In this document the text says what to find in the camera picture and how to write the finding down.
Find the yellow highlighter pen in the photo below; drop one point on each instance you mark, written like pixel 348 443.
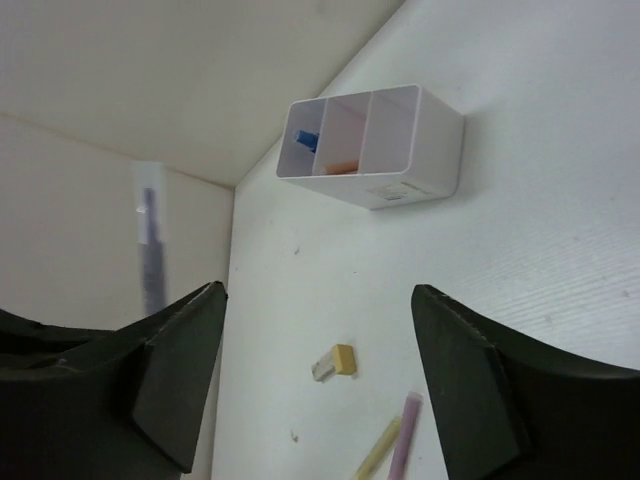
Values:
pixel 379 451

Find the blue-capped clear spray bottle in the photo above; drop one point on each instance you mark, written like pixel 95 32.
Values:
pixel 307 139

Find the purple pen clear cap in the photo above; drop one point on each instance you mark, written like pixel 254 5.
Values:
pixel 150 193

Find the pink purple highlighter pen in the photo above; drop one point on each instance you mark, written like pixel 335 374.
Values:
pixel 412 408

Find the orange highlighter pen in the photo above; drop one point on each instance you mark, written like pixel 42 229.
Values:
pixel 342 168

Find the white three-compartment organizer box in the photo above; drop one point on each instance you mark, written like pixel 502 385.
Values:
pixel 408 143

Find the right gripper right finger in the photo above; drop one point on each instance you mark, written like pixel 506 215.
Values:
pixel 508 406

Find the yellow eraser with sleeve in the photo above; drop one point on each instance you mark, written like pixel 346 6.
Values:
pixel 339 360

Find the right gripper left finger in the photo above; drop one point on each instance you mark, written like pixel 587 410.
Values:
pixel 126 401

